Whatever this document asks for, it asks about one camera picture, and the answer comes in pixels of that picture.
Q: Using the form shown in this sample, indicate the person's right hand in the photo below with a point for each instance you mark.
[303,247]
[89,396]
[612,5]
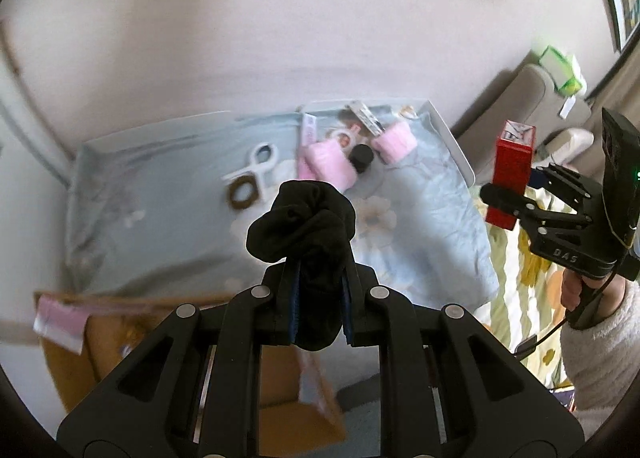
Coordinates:
[570,293]

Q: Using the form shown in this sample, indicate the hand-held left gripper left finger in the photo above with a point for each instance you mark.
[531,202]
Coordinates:
[292,308]

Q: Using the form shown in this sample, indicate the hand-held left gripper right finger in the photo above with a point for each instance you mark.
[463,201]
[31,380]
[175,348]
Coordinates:
[350,313]

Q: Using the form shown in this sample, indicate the framed wall picture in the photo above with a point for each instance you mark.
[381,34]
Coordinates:
[627,3]

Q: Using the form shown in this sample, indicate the light blue floral blanket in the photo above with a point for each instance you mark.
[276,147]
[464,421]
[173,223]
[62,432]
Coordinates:
[175,218]

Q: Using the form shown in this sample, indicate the small round picture badge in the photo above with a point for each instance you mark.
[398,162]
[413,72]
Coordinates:
[345,139]

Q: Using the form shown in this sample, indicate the white paper slip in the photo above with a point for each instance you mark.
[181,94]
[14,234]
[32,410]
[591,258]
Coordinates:
[567,108]

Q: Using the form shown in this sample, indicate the white pink card packet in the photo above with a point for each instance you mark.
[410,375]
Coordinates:
[310,128]

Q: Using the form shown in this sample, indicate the grey bottle with black cap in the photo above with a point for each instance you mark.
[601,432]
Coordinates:
[361,158]

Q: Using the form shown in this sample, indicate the yellow floral blanket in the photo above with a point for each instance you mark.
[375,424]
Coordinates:
[525,278]

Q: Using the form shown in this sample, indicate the cardboard box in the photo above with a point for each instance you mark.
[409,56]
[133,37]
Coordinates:
[115,333]

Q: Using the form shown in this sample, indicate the black sock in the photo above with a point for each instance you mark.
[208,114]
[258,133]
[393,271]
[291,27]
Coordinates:
[305,223]

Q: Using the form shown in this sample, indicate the red box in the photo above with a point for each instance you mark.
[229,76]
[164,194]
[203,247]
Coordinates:
[512,158]

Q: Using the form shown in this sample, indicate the pink fluffy sock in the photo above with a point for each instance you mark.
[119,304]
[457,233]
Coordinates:
[395,143]
[325,161]

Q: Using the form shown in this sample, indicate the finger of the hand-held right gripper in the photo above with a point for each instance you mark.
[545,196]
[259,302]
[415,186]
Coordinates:
[502,197]
[570,185]

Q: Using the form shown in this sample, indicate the person's right forearm white sleeve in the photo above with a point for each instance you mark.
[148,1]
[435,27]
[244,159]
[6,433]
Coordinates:
[605,363]

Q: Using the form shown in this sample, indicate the green tissue pack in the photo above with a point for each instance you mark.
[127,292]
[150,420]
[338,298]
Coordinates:
[555,61]

